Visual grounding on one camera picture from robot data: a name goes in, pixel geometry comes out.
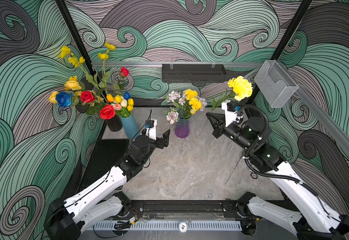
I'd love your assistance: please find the purple glass vase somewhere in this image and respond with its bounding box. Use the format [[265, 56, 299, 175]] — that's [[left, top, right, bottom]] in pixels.
[[174, 119, 190, 139]]

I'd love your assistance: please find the yellow carnation flower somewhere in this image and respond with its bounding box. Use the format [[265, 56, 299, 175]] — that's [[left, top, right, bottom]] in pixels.
[[189, 97, 202, 113], [225, 152, 245, 185], [192, 75, 253, 142], [184, 89, 199, 101]]

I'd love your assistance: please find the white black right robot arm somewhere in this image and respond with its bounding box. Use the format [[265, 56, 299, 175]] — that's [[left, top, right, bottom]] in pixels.
[[206, 104, 349, 240]]

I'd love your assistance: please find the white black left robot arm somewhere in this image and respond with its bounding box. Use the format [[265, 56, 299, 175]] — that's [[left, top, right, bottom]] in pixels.
[[44, 130, 170, 240]]

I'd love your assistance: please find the teal ceramic vase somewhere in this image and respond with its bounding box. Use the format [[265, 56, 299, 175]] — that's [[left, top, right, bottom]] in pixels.
[[121, 114, 139, 140]]

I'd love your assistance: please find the black vase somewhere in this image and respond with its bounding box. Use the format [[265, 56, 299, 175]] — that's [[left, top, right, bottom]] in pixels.
[[105, 115, 122, 132]]

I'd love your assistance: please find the pink lilac flower bunch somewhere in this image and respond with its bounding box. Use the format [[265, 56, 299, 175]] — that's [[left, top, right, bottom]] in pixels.
[[165, 91, 208, 124]]

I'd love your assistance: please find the colourful tulip bunch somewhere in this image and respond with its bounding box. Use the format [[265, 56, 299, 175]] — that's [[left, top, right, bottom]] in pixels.
[[106, 92, 134, 118]]

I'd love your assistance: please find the mixed rose bouquet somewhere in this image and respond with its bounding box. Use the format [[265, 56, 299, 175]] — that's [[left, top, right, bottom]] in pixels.
[[48, 42, 124, 120]]

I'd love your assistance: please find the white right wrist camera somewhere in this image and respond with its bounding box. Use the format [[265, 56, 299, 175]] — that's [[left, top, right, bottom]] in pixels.
[[222, 100, 240, 127]]

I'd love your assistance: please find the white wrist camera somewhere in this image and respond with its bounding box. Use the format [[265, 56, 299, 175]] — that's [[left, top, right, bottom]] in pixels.
[[145, 119, 157, 141], [222, 100, 240, 127]]

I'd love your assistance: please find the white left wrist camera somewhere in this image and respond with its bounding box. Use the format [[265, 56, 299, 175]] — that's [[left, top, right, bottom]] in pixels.
[[145, 119, 157, 141]]

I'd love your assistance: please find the black wall tray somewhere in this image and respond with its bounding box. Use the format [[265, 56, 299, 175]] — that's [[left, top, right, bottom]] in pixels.
[[161, 64, 227, 87]]

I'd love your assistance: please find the clear plastic wall bin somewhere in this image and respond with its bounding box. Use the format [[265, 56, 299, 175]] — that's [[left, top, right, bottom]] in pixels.
[[254, 60, 299, 108]]

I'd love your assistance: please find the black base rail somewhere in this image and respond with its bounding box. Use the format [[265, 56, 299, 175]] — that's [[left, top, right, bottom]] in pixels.
[[114, 199, 304, 223]]

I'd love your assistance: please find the white slotted cable duct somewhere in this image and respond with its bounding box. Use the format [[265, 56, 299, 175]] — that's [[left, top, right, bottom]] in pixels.
[[94, 221, 242, 231]]

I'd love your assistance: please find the black corner frame post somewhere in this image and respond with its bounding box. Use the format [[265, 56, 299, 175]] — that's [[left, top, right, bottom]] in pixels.
[[247, 1, 312, 104]]

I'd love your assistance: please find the black left corner post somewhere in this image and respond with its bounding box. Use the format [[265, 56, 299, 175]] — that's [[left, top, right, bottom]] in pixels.
[[55, 0, 95, 76]]

